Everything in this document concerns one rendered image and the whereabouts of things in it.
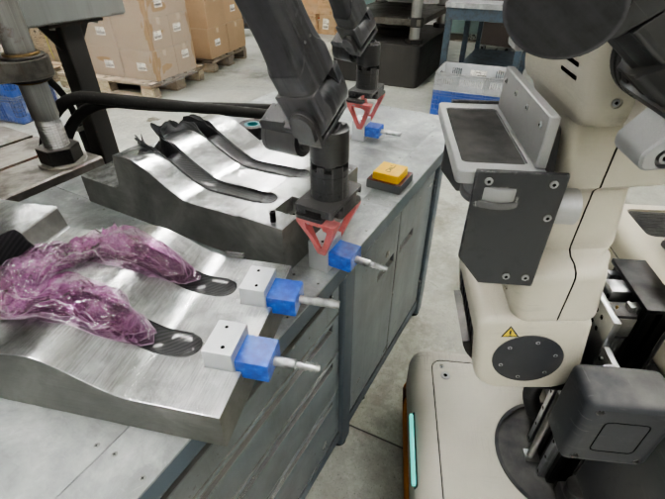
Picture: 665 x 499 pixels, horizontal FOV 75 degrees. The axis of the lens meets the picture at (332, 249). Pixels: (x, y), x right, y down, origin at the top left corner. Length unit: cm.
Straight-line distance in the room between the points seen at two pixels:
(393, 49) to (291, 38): 421
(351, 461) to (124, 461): 95
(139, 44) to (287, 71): 415
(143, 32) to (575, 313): 428
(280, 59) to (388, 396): 123
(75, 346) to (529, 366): 63
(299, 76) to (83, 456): 48
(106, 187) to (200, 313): 45
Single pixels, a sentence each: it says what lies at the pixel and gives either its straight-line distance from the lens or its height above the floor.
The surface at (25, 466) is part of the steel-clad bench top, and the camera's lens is 61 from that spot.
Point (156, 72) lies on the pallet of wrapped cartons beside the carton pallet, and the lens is 463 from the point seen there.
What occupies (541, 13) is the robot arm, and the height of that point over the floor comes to 121.
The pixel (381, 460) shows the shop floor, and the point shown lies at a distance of 143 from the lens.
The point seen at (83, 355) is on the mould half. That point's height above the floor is 88.
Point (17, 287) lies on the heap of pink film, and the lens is 67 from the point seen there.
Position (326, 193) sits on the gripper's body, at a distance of 63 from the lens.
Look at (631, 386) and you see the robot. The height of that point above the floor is 75.
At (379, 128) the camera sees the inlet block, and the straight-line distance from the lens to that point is 120.
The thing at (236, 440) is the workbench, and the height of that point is 58.
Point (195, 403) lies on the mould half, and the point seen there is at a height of 86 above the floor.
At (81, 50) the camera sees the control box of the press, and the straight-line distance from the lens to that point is 151.
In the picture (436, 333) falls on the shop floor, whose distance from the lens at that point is 176.
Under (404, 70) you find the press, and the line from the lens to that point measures 470.
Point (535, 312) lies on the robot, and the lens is 68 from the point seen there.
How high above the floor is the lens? 126
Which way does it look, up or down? 36 degrees down
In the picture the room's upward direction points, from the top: straight up
